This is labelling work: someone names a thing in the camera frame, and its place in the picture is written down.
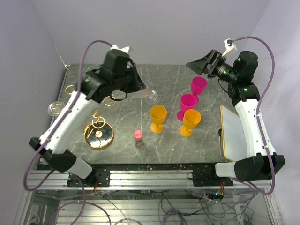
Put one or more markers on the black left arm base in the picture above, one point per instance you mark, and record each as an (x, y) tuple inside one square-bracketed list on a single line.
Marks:
[(98, 178)]

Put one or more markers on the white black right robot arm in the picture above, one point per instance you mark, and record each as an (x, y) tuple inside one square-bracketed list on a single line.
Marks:
[(261, 162)]

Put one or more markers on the pink wine glass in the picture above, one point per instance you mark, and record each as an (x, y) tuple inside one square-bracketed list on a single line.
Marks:
[(198, 85), (187, 101)]

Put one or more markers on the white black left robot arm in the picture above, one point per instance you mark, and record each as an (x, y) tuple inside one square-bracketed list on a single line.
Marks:
[(118, 72)]

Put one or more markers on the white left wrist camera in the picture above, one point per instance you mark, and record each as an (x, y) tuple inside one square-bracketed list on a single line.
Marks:
[(126, 49)]

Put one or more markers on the clear wine glass front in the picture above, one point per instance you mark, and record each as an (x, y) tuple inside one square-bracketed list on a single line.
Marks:
[(55, 108)]

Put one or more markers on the clear wine glass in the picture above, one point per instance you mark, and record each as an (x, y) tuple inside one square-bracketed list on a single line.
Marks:
[(149, 95), (55, 108)]

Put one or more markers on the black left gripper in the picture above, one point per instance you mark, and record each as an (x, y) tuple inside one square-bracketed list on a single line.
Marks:
[(138, 84)]

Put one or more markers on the white board yellow rim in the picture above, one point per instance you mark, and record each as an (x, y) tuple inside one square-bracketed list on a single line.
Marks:
[(233, 138)]

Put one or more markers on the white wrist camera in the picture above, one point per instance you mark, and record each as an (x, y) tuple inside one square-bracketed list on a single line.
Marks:
[(126, 49), (230, 48)]

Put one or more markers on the small pink bottle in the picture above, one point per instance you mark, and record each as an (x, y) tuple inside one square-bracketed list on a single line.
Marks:
[(138, 136)]

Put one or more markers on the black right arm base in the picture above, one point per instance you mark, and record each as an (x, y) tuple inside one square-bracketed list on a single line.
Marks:
[(208, 179)]

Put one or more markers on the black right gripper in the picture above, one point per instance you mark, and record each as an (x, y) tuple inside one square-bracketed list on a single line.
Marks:
[(201, 65)]

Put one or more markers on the gold wire glass rack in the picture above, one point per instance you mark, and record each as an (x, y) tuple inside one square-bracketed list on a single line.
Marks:
[(98, 133)]

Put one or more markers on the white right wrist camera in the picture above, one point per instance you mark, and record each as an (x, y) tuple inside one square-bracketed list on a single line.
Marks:
[(230, 48)]

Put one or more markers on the yellow wine glass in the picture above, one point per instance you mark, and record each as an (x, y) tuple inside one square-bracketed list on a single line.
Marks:
[(158, 115), (190, 120)]

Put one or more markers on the aluminium rail frame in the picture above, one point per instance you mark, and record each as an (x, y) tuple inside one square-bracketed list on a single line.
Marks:
[(111, 180)]

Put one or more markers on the yellow wine glass front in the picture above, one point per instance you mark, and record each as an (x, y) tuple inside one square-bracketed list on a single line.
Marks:
[(190, 120)]

